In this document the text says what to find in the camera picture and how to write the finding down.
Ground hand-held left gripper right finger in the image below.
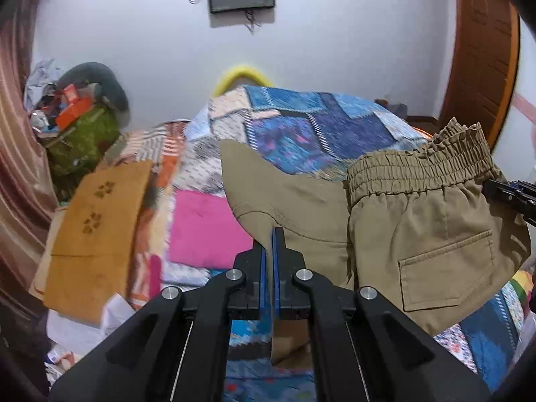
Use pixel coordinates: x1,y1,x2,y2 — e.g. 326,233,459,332
272,227,491,402

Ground striped brown curtain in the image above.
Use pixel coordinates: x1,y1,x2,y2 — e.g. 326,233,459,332
0,0,60,317

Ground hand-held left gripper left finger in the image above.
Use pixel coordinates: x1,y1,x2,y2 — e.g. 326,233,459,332
49,247,267,402

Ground khaki pants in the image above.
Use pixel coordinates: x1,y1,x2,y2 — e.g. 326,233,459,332
220,118,532,366

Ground blue patchwork blanket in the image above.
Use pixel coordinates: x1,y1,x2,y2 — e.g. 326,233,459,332
161,85,529,402

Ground brown wooden door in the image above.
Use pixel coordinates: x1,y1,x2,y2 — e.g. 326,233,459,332
439,0,521,152

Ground orange box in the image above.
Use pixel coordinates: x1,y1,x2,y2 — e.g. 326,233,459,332
54,95,93,131

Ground grey bag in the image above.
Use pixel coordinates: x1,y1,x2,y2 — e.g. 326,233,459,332
376,99,410,120

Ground pink cloth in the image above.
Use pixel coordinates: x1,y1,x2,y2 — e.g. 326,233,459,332
167,189,254,270

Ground crumpled white cloth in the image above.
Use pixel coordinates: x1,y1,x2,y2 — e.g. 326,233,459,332
24,59,64,110

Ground pile of papers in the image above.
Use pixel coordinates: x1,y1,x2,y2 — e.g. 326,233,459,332
43,293,135,383

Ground wooden lap desk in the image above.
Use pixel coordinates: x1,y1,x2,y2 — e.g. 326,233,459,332
41,159,156,326

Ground yellow foam tube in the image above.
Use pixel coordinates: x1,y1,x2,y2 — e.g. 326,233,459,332
213,64,275,96

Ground wooden wardrobe with heart doors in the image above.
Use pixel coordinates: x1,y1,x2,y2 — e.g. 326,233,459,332
489,19,536,172

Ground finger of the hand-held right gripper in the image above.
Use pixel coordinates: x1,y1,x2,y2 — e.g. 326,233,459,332
483,179,536,227

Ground grey pillow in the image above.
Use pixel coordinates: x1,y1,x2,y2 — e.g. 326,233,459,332
58,61,130,115

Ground orange striped sheet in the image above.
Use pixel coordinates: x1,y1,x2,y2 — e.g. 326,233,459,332
97,120,190,307

